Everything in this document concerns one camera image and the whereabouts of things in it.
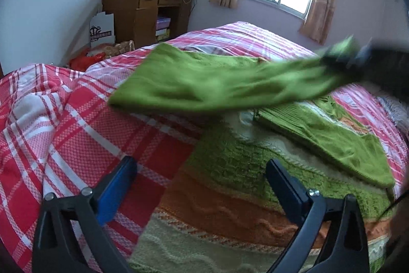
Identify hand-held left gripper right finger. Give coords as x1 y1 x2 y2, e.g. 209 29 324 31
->
266 159 371 273

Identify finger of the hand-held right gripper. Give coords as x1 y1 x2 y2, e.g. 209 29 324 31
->
321 47 365 71

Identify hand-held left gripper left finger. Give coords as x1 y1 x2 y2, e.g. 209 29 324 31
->
32 156 138 273

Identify green sweater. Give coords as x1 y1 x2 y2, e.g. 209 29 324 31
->
107 36 396 189

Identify grey fuzzy cloth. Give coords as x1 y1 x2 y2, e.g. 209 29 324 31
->
382 97 409 136

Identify green orange knit blanket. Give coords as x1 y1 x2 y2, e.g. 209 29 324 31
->
128 97 400 273

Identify red plaid bedsheet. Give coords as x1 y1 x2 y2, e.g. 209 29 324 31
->
0 22 409 273

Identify red plastic bag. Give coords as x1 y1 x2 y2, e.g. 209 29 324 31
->
70 52 106 72

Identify brown patterned bag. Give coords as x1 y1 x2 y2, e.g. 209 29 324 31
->
101 40 135 59

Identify white paper bag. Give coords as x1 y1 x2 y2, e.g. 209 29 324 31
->
89 11 115 50

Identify stack of boxes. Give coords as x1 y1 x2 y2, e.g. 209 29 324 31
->
155 16 172 39

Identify brown wooden desk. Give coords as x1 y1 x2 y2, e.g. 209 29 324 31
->
100 0 196 48

